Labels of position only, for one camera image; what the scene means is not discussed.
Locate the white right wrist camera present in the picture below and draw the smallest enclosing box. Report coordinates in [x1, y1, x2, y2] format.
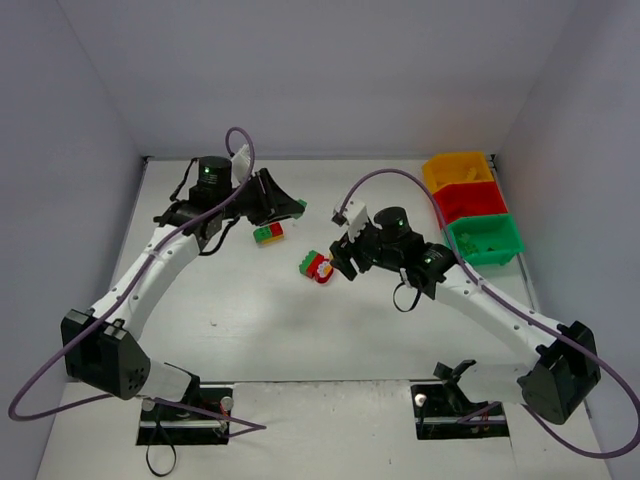
[331, 200, 370, 243]

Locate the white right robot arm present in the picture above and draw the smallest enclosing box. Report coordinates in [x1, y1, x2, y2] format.
[330, 201, 601, 425]

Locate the green red yellow lego stack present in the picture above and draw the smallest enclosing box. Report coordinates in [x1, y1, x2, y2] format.
[253, 222, 284, 245]

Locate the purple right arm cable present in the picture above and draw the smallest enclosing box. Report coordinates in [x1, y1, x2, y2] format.
[335, 169, 640, 459]

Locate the green lego brick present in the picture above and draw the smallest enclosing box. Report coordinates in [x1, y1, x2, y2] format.
[458, 233, 478, 255]

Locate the red plastic bin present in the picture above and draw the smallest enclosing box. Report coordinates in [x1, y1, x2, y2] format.
[433, 181, 508, 228]

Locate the yellow curved lego brick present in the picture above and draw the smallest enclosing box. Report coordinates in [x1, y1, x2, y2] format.
[464, 168, 478, 182]

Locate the green yellow oval lego stack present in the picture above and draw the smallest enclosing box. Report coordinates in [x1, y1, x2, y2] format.
[296, 199, 307, 218]

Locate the yellow plastic bin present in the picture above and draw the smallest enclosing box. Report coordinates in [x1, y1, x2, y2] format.
[422, 151, 494, 193]

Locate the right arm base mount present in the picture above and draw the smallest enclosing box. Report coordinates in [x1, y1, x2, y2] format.
[410, 383, 509, 441]

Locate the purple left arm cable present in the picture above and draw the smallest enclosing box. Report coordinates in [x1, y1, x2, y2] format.
[9, 127, 267, 439]

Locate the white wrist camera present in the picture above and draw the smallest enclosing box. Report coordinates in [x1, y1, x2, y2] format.
[331, 200, 370, 243]
[231, 144, 252, 183]

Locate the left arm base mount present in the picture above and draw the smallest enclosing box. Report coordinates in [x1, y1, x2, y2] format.
[136, 384, 233, 446]

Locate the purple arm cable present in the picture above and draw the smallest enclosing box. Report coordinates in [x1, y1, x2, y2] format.
[9, 127, 267, 439]
[335, 169, 640, 459]

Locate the green red flower lego stack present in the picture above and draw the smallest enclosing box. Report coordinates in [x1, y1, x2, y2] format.
[298, 250, 334, 285]

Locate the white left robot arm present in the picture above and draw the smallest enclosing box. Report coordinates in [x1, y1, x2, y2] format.
[61, 156, 306, 404]

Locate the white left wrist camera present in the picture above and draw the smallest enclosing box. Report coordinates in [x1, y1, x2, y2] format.
[231, 144, 252, 183]

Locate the green plastic bin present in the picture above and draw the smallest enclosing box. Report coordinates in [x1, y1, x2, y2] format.
[442, 214, 524, 267]

